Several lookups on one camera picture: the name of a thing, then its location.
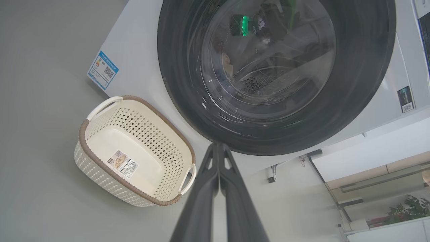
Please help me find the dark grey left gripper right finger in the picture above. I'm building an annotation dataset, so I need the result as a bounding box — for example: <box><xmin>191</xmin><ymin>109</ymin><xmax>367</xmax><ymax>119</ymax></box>
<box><xmin>218</xmin><ymin>143</ymin><xmax>269</xmax><ymax>242</ymax></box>

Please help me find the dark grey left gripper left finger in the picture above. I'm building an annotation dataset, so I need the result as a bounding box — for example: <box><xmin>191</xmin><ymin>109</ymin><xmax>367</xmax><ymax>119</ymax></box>
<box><xmin>170</xmin><ymin>143</ymin><xmax>220</xmax><ymax>242</ymax></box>

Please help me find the black glass washing machine door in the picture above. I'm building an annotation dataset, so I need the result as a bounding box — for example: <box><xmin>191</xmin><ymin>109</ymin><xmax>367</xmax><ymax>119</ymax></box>
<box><xmin>157</xmin><ymin>0</ymin><xmax>397</xmax><ymax>156</ymax></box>

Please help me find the basket product label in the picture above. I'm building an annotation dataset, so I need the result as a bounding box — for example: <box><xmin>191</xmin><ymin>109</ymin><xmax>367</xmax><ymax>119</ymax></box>
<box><xmin>107</xmin><ymin>150</ymin><xmax>139</xmax><ymax>178</ymax></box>

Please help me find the cream perforated laundry basket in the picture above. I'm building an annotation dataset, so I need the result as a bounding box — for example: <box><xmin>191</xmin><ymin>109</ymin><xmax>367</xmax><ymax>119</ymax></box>
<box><xmin>74</xmin><ymin>95</ymin><xmax>197</xmax><ymax>207</ymax></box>

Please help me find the white washing machine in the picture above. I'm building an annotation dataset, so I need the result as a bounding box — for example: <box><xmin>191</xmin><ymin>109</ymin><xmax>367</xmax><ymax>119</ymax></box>
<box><xmin>87</xmin><ymin>0</ymin><xmax>430</xmax><ymax>177</ymax></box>

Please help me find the metal table leg with caster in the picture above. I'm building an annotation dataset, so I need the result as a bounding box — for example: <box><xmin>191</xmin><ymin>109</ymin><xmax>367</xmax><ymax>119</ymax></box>
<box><xmin>268</xmin><ymin>164</ymin><xmax>279</xmax><ymax>184</ymax></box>

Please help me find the white table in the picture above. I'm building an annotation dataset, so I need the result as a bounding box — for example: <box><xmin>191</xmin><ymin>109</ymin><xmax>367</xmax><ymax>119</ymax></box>
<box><xmin>311</xmin><ymin>124</ymin><xmax>430</xmax><ymax>184</ymax></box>

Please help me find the white low cabinet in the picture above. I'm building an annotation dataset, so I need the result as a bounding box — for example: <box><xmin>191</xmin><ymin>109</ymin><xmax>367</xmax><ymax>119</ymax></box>
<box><xmin>346</xmin><ymin>217</ymin><xmax>430</xmax><ymax>242</ymax></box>

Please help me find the green potted plant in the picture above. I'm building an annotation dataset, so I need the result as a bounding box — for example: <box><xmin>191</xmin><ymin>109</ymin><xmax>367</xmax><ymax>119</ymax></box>
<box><xmin>386</xmin><ymin>195</ymin><xmax>430</xmax><ymax>226</ymax></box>

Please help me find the blue energy label sticker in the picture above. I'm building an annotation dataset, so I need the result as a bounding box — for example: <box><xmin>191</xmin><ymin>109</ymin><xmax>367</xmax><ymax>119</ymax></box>
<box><xmin>87</xmin><ymin>50</ymin><xmax>119</xmax><ymax>90</ymax></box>

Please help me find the black QR sticker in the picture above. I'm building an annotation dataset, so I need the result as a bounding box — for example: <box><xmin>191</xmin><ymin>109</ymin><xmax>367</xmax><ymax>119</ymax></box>
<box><xmin>397</xmin><ymin>86</ymin><xmax>415</xmax><ymax>114</ymax></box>

